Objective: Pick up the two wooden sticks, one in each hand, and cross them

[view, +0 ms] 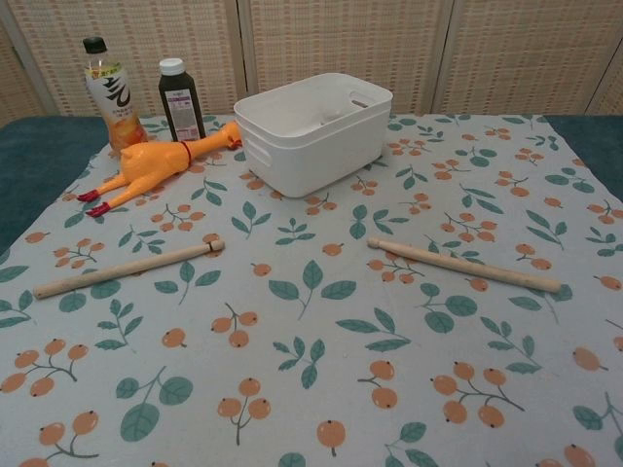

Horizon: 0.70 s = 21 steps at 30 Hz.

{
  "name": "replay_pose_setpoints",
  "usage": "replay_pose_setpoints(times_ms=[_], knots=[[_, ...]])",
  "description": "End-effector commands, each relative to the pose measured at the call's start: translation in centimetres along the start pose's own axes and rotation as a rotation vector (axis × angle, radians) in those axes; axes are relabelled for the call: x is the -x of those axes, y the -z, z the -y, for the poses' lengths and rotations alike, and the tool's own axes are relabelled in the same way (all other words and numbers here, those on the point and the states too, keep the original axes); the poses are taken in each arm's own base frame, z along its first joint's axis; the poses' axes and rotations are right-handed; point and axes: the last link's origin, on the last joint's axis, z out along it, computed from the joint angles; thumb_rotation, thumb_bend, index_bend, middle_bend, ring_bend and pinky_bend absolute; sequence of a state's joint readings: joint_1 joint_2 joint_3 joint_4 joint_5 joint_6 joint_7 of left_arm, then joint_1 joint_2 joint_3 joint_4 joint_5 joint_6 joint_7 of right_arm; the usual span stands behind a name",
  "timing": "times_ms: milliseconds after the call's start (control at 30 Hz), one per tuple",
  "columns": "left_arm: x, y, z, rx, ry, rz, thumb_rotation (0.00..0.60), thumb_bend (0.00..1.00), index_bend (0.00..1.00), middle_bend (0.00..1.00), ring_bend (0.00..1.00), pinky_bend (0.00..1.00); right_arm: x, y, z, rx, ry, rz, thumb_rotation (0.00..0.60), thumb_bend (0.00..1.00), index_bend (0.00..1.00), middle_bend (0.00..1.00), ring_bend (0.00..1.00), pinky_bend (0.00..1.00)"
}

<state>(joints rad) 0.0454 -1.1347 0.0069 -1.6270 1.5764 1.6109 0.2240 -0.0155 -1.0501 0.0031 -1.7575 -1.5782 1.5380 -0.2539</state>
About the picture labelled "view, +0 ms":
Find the orange tea drink bottle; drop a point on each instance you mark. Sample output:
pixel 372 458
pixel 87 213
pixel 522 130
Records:
pixel 114 97

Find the floral fruit print tablecloth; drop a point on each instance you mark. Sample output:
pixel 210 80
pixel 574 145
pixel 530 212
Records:
pixel 311 340

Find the white plastic storage bin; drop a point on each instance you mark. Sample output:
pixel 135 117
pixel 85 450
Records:
pixel 311 160

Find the orange rubber chicken toy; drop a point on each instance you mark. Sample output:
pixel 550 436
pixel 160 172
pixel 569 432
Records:
pixel 151 163

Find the dark bottle with white cap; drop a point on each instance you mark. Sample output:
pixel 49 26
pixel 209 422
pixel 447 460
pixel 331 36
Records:
pixel 182 107

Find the wooden stick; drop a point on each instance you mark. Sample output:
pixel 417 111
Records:
pixel 131 266
pixel 462 265

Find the woven folding screen panel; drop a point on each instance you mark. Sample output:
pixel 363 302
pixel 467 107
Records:
pixel 6 73
pixel 146 34
pixel 340 39
pixel 614 95
pixel 525 53

